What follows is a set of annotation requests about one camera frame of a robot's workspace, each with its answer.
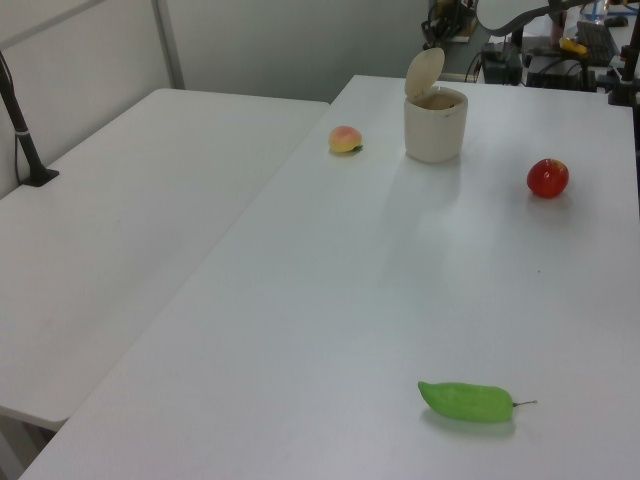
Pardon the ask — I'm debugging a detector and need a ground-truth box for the cream plastic garbage bin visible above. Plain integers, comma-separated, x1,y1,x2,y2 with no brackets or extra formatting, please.
403,85,470,164

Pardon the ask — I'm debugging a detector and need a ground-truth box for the cream round bin lid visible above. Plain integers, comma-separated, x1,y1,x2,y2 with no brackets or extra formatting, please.
404,47,446,102

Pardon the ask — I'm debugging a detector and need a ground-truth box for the orange pink toy peach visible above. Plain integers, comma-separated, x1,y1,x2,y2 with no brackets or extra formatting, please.
327,125,364,155

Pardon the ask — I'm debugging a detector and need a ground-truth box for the white side table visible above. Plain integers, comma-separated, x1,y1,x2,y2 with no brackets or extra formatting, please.
0,88,331,434

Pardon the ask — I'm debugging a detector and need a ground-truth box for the green toy cucumber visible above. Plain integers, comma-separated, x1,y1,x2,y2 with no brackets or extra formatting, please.
417,380,538,425

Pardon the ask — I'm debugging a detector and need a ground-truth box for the red toy apple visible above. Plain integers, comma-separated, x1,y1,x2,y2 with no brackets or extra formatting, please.
526,157,570,200

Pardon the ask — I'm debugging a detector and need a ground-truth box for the black yellow equipment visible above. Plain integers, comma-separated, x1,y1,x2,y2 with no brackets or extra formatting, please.
420,0,477,51

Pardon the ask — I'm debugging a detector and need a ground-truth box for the black electronics box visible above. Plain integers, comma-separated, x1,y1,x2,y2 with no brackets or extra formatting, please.
481,42,522,85

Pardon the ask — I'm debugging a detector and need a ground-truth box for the black flat device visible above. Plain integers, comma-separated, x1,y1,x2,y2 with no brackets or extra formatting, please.
523,51,597,92

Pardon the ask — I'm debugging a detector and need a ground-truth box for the black pole with base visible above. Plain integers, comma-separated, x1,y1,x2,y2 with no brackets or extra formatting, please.
0,49,60,188

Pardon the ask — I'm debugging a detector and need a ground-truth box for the black keyboard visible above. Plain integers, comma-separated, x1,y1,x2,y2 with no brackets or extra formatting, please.
576,20,620,65

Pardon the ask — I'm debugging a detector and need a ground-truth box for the black camera stand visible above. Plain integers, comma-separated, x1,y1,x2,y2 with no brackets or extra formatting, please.
606,43,640,106

